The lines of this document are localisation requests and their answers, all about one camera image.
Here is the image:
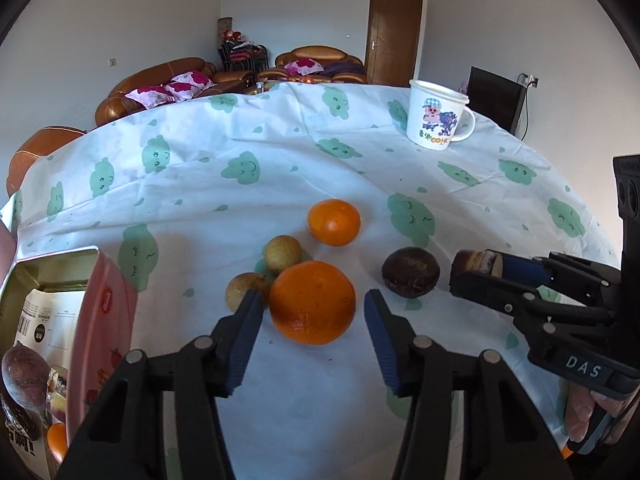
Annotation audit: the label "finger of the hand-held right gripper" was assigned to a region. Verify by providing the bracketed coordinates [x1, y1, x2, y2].
[500, 251, 625, 312]
[448, 259, 617, 333]

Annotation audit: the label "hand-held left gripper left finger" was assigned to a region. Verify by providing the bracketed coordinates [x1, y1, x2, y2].
[56, 290, 266, 480]

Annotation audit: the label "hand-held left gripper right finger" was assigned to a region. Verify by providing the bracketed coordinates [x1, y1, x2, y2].
[363, 289, 573, 480]

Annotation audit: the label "brown cut fruit piece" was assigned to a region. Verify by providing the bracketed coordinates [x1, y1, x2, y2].
[452, 249, 505, 278]

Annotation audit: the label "yellow-brown longan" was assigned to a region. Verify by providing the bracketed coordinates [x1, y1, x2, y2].
[225, 272, 272, 312]
[263, 235, 303, 276]

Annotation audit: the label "dark brown passion fruit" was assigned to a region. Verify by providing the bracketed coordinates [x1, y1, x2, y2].
[381, 246, 441, 300]

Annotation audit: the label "large orange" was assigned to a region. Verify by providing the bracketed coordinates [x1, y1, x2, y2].
[269, 260, 357, 346]

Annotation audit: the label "small orange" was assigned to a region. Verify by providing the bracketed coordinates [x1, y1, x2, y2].
[306, 199, 362, 247]
[46, 422, 69, 466]

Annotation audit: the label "pink tin box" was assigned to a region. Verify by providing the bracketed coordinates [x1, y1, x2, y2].
[0, 246, 138, 480]

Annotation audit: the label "person's right hand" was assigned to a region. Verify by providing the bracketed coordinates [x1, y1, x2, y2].
[562, 385, 640, 457]

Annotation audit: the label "black flat screen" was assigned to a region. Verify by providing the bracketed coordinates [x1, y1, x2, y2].
[467, 66, 526, 136]

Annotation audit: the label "white cartoon mug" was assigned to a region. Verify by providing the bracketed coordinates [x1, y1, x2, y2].
[406, 79, 476, 150]

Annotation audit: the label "white cloud-print tablecloth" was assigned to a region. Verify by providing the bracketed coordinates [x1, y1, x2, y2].
[0, 81, 640, 480]

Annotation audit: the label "printed paper sheet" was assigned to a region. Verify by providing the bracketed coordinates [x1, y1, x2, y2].
[15, 287, 87, 361]

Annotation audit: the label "purple passion fruit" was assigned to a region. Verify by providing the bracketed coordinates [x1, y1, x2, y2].
[1, 342, 51, 413]

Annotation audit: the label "purple blanket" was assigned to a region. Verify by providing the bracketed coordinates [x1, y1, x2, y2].
[320, 62, 366, 79]

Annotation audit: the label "pink floral cushion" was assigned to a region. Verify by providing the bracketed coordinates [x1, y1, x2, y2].
[125, 85, 177, 109]
[285, 59, 325, 76]
[165, 71, 224, 102]

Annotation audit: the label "brown wooden door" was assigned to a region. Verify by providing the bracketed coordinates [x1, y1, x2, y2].
[366, 0, 424, 87]

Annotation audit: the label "brown leather recliner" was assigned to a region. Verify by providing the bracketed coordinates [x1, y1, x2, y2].
[6, 126, 88, 198]

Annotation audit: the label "stacked dark chairs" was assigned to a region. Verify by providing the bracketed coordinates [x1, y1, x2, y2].
[217, 40, 269, 74]

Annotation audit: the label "long brown leather sofa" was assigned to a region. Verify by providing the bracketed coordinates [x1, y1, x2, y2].
[95, 57, 256, 128]

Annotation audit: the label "brown leather armchair sofa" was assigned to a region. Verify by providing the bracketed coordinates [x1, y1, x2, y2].
[257, 46, 368, 86]

